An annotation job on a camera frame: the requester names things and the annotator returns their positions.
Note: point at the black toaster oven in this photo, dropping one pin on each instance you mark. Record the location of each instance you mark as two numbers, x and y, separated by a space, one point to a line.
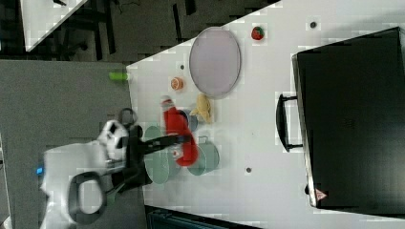
350 98

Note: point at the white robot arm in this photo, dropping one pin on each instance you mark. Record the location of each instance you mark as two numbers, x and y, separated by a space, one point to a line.
66 168

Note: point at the green cylinder marker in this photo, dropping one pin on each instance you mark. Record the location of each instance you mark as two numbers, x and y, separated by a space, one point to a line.
118 76

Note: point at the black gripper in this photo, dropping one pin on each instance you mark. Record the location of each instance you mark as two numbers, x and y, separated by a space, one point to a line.
135 175

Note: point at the red plush ketchup bottle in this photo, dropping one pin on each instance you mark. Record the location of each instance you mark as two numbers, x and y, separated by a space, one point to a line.
175 124

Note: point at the yellow plush banana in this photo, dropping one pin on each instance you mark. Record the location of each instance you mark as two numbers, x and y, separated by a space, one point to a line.
203 108

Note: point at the orange slice toy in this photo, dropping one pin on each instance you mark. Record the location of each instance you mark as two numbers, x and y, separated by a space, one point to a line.
176 83

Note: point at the blue bowl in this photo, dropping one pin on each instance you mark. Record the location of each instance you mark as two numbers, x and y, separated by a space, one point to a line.
192 121

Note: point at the small red strawberry toy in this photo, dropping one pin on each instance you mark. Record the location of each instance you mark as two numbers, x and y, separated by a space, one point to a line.
257 33

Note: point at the grey round plate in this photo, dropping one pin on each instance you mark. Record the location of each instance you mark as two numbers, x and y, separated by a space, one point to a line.
215 62

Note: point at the green mug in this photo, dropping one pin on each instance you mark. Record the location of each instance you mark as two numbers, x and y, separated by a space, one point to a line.
208 159

